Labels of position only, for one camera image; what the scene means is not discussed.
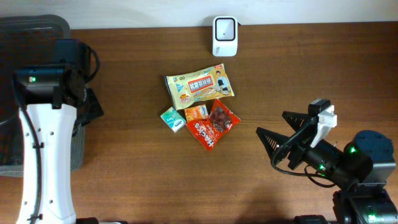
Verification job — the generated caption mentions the white barcode scanner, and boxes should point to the white barcode scanner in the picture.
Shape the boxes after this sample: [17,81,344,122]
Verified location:
[212,16,238,57]

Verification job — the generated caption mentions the red snack bag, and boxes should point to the red snack bag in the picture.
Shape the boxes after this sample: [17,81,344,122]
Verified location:
[187,99,241,151]

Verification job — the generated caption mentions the small orange packet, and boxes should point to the small orange packet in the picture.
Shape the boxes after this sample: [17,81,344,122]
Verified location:
[184,105,209,123]

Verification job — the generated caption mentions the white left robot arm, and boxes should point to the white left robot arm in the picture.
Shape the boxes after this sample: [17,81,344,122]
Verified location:
[12,39,104,223]

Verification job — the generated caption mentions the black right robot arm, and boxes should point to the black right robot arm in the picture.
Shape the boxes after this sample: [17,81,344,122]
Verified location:
[256,99,397,223]

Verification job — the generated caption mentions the grey plastic mesh basket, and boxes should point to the grey plastic mesh basket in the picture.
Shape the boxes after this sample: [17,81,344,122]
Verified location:
[1,14,71,177]

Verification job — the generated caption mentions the beige wet wipes pack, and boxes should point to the beige wet wipes pack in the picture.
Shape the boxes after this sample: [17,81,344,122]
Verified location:
[164,63,235,110]

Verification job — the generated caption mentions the small green tissue pack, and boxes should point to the small green tissue pack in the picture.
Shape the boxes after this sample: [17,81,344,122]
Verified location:
[160,107,187,133]

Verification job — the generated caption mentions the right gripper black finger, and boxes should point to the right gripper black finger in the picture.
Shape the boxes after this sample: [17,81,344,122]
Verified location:
[256,127,295,159]
[282,111,311,131]

